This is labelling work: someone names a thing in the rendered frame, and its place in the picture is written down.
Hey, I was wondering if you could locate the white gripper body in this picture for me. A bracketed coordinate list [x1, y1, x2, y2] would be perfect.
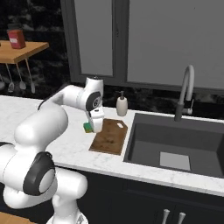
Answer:
[87, 115, 105, 134]

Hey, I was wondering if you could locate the green and yellow sponge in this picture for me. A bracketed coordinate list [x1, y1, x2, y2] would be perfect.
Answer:
[82, 122, 95, 134]

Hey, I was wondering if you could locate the brown wooden cutting board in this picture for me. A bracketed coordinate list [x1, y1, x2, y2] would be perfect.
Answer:
[88, 117, 129, 156]

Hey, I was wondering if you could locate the white soap dispenser bottle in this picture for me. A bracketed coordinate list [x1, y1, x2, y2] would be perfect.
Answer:
[115, 90, 129, 117]

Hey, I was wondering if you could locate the hanging metal utensil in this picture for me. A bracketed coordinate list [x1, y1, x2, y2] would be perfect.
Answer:
[5, 63, 16, 94]
[24, 58, 37, 95]
[15, 62, 27, 91]

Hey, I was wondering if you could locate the dark grey sink basin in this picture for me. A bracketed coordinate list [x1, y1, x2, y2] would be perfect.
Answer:
[122, 112, 224, 179]

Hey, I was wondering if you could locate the dark cupboard door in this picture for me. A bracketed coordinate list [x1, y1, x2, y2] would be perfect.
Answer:
[76, 171, 224, 224]

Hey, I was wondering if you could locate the grey framed window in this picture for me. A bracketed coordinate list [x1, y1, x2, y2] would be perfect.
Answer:
[60, 0, 224, 95]

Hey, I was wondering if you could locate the grey and white tap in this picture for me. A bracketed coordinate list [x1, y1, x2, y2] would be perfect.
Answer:
[173, 64, 195, 123]

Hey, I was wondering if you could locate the red jar with black lid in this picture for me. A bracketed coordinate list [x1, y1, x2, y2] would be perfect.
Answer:
[6, 23, 27, 50]

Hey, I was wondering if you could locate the wooden wall shelf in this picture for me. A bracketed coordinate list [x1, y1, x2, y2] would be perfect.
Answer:
[0, 40, 50, 65]

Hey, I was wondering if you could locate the silver cupboard handle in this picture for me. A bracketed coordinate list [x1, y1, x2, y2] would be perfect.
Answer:
[161, 208, 171, 224]
[177, 212, 187, 224]

